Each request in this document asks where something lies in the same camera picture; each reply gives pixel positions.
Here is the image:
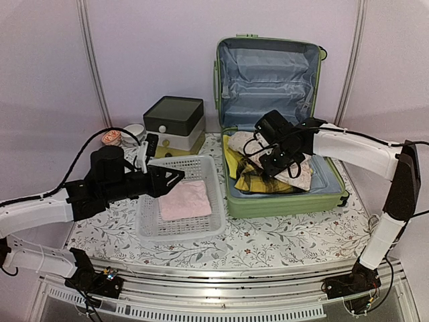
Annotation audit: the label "green hard-shell suitcase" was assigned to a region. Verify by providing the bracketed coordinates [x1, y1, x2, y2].
[213, 34, 349, 219]

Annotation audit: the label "aluminium front rail frame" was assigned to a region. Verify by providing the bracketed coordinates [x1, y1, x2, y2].
[28, 258, 423, 321]

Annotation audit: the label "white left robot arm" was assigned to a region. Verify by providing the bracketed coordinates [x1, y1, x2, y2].
[1, 134, 184, 299]

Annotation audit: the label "red patterned small bowl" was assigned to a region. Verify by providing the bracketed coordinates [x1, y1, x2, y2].
[101, 130, 121, 146]

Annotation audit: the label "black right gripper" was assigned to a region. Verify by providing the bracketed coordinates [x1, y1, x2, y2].
[258, 140, 300, 178]

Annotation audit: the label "white pink printed cloth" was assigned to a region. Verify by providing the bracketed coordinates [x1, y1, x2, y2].
[223, 131, 312, 194]

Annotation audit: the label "pink towel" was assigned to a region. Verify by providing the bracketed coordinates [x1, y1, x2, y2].
[158, 180, 212, 221]

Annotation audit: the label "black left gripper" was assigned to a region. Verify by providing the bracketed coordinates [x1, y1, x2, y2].
[103, 164, 186, 203]

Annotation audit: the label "small white bowl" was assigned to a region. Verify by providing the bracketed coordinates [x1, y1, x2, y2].
[121, 123, 145, 144]

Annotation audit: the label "yellow plaid garment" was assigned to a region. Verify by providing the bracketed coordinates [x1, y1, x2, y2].
[223, 135, 300, 194]

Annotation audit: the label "floral white tablecloth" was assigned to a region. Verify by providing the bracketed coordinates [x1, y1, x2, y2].
[64, 132, 376, 271]

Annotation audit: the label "white plastic mesh basket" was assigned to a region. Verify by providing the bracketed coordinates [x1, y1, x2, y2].
[135, 155, 226, 244]

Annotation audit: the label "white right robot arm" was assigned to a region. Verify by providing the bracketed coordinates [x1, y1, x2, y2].
[255, 110, 428, 299]

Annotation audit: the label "drawer cabinet with dark top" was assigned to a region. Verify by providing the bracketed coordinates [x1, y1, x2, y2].
[143, 96, 205, 158]

